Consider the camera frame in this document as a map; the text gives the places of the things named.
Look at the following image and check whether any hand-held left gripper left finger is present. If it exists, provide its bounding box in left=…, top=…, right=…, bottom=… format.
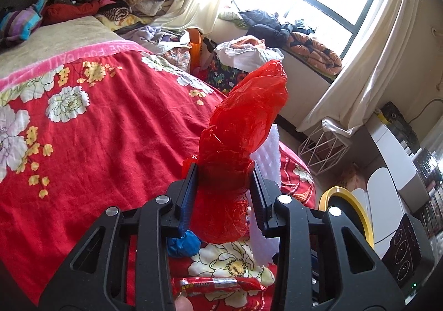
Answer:
left=38, top=162, right=199, bottom=311

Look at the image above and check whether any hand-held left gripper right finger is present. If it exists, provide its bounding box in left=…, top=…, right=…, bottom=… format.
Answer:
left=251, top=167, right=405, bottom=311

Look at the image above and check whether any yellow rimmed trash bin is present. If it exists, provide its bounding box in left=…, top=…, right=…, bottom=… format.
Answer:
left=318, top=186, right=374, bottom=249

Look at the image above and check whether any red plastic bag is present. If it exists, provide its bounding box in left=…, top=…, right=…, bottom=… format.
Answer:
left=182, top=59, right=289, bottom=244

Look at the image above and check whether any blue crumpled wrapper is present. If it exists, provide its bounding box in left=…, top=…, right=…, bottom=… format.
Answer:
left=167, top=229, right=202, bottom=259

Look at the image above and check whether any white foam sheet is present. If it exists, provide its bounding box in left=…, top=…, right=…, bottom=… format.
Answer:
left=247, top=122, right=282, bottom=265

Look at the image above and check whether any white rounded chair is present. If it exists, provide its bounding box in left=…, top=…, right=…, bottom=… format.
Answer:
left=349, top=166, right=405, bottom=259

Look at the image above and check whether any row of cosmetics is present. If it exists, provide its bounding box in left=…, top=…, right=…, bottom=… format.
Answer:
left=412, top=148, right=443, bottom=239

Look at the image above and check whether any red snack wrapper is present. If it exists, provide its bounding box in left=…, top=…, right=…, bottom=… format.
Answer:
left=171, top=276, right=267, bottom=300

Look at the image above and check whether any cardboard box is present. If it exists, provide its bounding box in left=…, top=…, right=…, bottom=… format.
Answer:
left=337, top=161, right=368, bottom=191

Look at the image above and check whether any white dressing table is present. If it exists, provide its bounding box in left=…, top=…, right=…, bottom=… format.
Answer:
left=367, top=114, right=426, bottom=215

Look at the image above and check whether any red floral blanket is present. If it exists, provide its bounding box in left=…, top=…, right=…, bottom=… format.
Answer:
left=0, top=50, right=317, bottom=311

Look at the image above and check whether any black bag on table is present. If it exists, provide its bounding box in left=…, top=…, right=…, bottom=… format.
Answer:
left=379, top=101, right=421, bottom=149

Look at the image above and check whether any pink floral cloth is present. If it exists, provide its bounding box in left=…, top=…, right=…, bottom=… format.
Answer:
left=163, top=46, right=192, bottom=73

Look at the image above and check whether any white cloth bundle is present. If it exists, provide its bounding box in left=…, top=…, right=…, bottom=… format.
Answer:
left=215, top=37, right=284, bottom=71

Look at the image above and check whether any orange bag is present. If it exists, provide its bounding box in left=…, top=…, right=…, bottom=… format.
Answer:
left=187, top=29, right=203, bottom=73

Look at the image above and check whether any lavender white cloth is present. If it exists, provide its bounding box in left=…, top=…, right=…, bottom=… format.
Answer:
left=119, top=24, right=191, bottom=55

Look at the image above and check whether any dark blue jacket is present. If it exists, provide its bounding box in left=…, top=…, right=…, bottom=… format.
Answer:
left=239, top=10, right=295, bottom=43

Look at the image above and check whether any beige pillow towel pink band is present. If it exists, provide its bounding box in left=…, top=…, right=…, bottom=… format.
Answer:
left=0, top=15, right=146, bottom=81

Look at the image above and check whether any striped colourful cloth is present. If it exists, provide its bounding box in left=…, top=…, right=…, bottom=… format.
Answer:
left=0, top=0, right=49, bottom=48

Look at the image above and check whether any white wire basket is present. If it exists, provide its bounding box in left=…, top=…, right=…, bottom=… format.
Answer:
left=298, top=117, right=354, bottom=175

